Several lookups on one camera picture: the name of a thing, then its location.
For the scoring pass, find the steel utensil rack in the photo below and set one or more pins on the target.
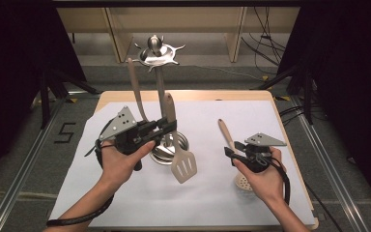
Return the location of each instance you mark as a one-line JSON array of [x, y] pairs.
[[156, 54]]

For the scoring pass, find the light wooden table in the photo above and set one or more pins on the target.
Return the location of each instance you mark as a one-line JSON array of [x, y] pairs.
[[186, 95]]

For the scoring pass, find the person's left hand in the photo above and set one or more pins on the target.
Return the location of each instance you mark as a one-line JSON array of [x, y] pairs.
[[119, 167]]

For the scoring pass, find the light wooden cabinet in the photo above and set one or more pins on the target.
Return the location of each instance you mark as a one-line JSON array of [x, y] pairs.
[[174, 19]]

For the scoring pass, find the black curtain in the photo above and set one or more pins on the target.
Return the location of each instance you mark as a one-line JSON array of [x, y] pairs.
[[13, 64], [351, 64]]

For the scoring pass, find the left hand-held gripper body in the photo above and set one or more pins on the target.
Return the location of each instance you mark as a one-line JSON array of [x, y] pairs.
[[122, 124]]

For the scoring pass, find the white paper sheet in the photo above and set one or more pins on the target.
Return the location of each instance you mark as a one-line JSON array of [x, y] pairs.
[[206, 199]]

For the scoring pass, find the black metal stand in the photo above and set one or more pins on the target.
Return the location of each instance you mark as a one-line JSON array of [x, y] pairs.
[[308, 96], [46, 96]]

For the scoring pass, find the beige slotted spatula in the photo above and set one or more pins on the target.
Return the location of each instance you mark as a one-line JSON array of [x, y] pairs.
[[170, 106]]

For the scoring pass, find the beige perforated skimmer spoon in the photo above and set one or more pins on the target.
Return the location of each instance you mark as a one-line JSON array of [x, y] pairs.
[[225, 130]]

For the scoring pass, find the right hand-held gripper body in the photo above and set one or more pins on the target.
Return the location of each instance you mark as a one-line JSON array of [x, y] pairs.
[[259, 151]]

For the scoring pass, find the aluminium floor rail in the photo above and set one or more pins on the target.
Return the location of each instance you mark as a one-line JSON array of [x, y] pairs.
[[328, 161], [22, 174]]

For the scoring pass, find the person's right hand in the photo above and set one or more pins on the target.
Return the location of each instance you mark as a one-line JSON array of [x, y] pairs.
[[269, 183]]

